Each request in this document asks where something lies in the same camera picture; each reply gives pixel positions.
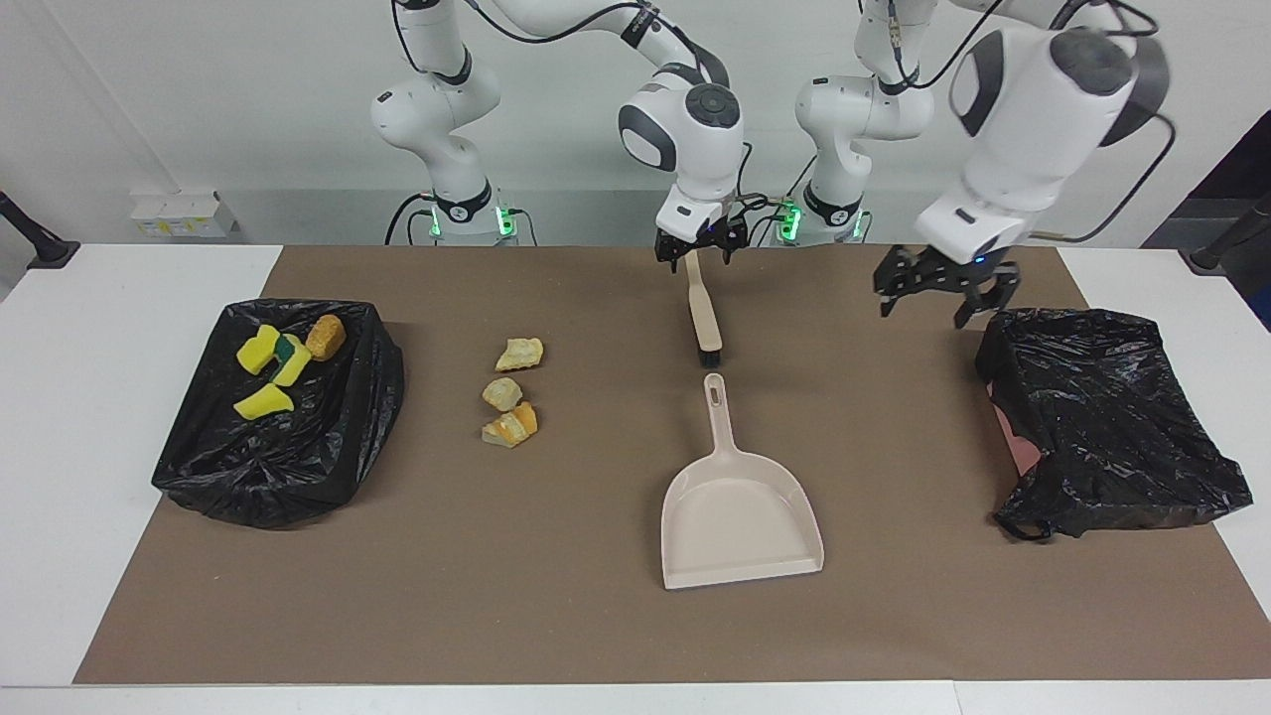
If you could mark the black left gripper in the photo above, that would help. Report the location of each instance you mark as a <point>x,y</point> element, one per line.
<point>953,273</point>

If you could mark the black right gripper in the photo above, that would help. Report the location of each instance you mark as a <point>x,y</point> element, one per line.
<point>700,233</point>

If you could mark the beige hand brush black bristles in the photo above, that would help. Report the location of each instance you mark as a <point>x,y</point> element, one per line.
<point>703,313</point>

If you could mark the pale round bread chunk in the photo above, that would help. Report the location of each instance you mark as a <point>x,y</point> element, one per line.
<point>502,394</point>

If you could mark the orange crust bread chunk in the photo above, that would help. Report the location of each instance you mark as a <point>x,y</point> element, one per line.
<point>513,427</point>

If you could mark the beige plastic dustpan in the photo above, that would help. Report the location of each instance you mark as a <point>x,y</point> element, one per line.
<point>740,526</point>

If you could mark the brown bread roll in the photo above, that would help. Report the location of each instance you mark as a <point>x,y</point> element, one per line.
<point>326,338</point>

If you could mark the green and yellow sponge piece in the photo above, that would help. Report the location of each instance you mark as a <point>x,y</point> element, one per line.
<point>294,362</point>

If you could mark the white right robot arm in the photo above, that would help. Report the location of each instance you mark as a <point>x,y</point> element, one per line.
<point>695,139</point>

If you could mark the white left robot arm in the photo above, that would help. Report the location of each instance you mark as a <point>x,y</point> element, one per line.
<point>1023,129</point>

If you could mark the pink bin under bag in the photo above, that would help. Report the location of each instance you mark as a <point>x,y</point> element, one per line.
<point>1023,445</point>

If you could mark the black plastic trash bag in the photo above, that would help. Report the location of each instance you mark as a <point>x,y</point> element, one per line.
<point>1112,417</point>
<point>298,457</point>

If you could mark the brown table mat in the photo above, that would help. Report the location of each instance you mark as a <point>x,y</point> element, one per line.
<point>596,636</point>

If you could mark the white wall socket box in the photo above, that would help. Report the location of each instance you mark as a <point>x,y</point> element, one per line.
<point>179,214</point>

